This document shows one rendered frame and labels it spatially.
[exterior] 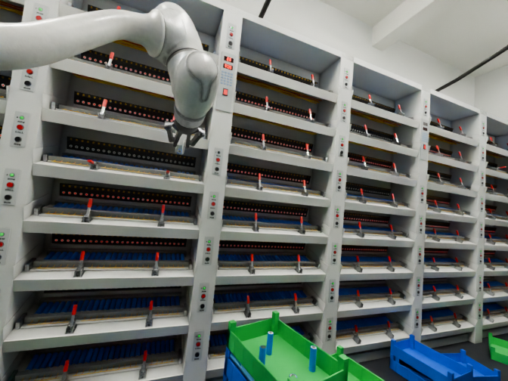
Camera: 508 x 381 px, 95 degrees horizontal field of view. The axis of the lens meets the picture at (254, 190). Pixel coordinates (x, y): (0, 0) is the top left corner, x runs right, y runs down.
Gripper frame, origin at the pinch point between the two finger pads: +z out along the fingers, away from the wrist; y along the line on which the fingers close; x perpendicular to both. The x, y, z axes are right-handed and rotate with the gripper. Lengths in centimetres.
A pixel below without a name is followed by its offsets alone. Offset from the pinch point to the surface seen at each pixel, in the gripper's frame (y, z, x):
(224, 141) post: -19.5, 10.2, -11.5
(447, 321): -203, 38, 84
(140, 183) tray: 13.0, 17.4, 10.9
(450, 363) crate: -150, 11, 95
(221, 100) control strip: -16.4, 5.2, -29.8
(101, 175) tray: 26.6, 17.0, 9.7
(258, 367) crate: -23, -18, 68
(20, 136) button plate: 52, 14, 0
